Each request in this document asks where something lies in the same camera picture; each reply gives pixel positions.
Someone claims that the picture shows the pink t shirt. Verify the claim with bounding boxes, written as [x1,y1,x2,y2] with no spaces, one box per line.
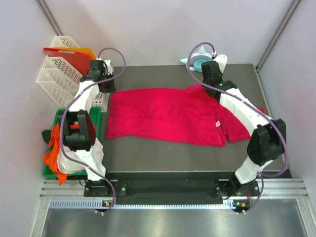
[105,83,228,148]
[220,108,251,143]

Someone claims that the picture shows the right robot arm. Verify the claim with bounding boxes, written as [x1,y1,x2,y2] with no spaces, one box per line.
[201,61,286,197]

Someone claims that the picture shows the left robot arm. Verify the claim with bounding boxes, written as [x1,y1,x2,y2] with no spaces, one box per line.
[57,58,114,196]

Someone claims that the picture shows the red orange folder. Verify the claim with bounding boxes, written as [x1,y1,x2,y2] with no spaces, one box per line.
[43,47,96,75]

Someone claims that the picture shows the teal cat ear headphones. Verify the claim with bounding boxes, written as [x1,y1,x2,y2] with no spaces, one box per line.
[180,46,213,73]

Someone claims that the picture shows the white file organizer rack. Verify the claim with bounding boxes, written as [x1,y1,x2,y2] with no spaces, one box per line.
[36,36,111,113]

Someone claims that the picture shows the green plastic bin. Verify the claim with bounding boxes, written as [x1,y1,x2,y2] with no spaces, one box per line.
[43,107,102,179]

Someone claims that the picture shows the folded pink t shirt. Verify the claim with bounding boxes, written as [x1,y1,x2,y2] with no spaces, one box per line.
[220,108,251,143]

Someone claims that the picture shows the dark green cloth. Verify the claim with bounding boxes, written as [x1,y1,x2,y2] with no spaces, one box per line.
[41,130,52,145]

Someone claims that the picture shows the white t shirt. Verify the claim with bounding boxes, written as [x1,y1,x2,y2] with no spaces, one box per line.
[57,138,104,174]

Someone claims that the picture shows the orange t shirt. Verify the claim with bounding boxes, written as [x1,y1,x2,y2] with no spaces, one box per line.
[43,124,69,185]

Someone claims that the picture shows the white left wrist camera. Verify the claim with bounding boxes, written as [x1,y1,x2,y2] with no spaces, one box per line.
[104,60,114,76]

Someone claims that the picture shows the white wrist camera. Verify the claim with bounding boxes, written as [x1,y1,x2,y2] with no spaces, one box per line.
[104,60,114,76]
[212,51,228,73]

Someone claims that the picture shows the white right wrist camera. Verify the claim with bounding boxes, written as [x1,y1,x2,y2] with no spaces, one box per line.
[212,51,228,73]

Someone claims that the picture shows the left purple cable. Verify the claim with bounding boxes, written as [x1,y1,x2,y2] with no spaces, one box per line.
[59,47,127,214]

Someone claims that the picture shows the purple cable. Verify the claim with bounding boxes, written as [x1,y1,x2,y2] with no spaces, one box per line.
[187,41,290,215]
[59,47,127,214]

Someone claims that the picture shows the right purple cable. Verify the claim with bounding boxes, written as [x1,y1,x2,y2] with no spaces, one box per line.
[187,41,290,215]

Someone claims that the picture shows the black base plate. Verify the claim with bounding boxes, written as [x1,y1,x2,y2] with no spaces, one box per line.
[83,179,261,205]

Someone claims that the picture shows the grey cable duct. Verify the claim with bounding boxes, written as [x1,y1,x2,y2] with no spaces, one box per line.
[49,199,236,210]

